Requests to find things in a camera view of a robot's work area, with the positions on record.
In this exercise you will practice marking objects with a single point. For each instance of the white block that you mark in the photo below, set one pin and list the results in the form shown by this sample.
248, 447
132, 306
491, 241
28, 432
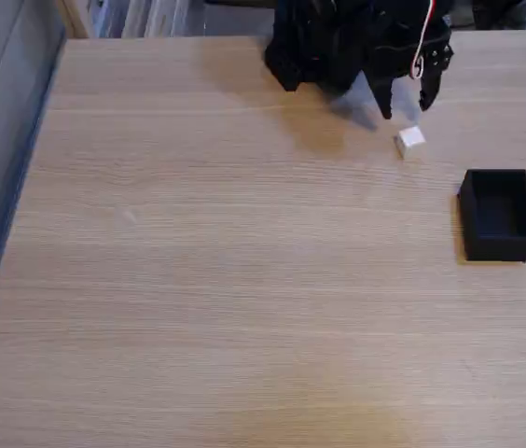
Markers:
410, 139

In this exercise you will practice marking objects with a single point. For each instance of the black open box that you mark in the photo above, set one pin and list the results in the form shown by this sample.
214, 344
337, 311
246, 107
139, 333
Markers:
501, 242

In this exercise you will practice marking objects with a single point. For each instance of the white power strip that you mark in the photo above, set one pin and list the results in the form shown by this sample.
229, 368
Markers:
447, 20

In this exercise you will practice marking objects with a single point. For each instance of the pale hanging curtains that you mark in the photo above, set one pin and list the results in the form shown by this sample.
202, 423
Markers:
151, 18

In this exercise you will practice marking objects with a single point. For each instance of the wooden post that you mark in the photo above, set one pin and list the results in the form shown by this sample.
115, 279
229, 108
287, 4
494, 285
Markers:
72, 18

